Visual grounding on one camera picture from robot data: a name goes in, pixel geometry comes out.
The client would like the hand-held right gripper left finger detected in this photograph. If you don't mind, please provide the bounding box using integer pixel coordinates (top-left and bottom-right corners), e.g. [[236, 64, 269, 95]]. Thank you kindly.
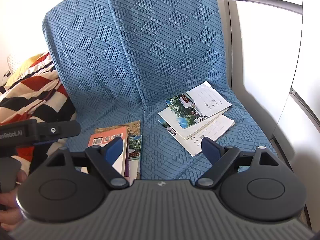
[[46, 137, 130, 190]]

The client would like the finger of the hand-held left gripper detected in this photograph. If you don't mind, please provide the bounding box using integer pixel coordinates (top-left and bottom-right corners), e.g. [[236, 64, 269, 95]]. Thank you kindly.
[[36, 119, 81, 140], [32, 138, 62, 147]]

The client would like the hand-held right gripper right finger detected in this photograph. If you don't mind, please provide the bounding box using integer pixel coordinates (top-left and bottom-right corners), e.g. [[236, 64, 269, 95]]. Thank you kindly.
[[195, 136, 280, 190]]

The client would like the photo cover booklet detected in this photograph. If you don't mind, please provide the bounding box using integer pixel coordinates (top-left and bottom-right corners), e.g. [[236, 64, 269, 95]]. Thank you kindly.
[[127, 135, 143, 180], [165, 81, 232, 130], [158, 118, 236, 157]]

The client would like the orange book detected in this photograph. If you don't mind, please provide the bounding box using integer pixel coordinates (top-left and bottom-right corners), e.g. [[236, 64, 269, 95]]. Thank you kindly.
[[87, 126, 128, 178]]

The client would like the purple book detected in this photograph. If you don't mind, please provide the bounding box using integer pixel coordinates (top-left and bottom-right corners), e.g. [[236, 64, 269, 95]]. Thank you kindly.
[[124, 140, 131, 179]]

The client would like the tan landscape cover book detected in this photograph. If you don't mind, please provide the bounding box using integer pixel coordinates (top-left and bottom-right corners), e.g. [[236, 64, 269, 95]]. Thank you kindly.
[[94, 120, 142, 140]]

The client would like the person's left hand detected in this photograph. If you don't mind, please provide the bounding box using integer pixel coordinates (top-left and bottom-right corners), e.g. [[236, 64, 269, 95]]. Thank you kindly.
[[0, 170, 28, 231]]

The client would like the red black striped cloth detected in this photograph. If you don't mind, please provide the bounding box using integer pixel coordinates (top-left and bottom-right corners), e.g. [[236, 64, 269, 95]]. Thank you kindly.
[[0, 51, 78, 173]]

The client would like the yellow pillow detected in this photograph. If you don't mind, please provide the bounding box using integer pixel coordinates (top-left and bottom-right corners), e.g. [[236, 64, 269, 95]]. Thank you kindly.
[[12, 54, 45, 74]]

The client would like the white dotted pillow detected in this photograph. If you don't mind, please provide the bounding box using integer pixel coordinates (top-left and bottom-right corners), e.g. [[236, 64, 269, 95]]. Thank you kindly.
[[7, 53, 22, 69]]

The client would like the blue textured sofa cover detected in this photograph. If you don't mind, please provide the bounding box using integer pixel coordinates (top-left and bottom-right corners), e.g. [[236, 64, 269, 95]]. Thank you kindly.
[[41, 0, 278, 180]]

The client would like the grey curved metal bar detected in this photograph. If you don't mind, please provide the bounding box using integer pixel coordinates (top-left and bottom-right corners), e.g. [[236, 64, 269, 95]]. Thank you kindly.
[[216, 0, 303, 15]]

